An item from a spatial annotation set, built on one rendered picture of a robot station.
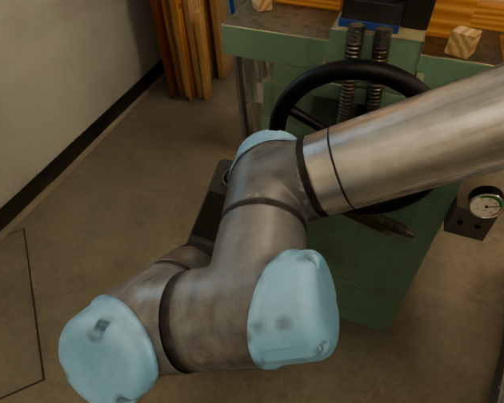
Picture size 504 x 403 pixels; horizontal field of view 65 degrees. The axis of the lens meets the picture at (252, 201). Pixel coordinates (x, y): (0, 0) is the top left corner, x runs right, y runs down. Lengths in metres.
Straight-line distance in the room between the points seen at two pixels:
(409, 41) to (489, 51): 0.21
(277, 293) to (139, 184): 1.63
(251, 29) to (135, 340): 0.65
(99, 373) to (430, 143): 0.28
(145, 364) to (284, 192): 0.16
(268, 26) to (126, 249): 1.05
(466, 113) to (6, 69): 1.60
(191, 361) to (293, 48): 0.64
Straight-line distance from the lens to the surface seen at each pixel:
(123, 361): 0.29
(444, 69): 0.79
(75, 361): 0.32
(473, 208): 0.88
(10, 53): 1.75
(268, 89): 0.86
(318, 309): 0.25
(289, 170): 0.33
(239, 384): 1.28
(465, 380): 1.43
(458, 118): 0.31
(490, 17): 0.93
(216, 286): 0.27
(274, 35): 0.81
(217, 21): 2.44
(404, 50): 0.67
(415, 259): 1.10
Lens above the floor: 1.20
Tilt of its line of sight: 45 degrees down
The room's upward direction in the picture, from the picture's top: straight up
